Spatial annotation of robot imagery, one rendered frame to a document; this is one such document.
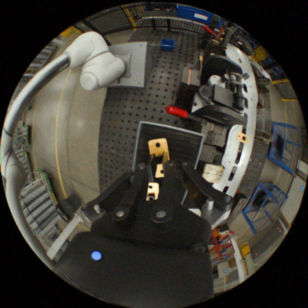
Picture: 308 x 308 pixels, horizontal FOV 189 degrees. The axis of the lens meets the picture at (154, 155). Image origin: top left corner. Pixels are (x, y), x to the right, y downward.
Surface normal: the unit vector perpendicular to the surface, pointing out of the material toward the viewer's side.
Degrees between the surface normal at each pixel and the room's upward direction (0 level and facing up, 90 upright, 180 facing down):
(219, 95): 0
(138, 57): 45
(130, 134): 0
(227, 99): 0
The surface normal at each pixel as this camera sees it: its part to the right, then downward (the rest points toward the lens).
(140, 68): -0.24, 0.84
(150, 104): -0.11, 0.26
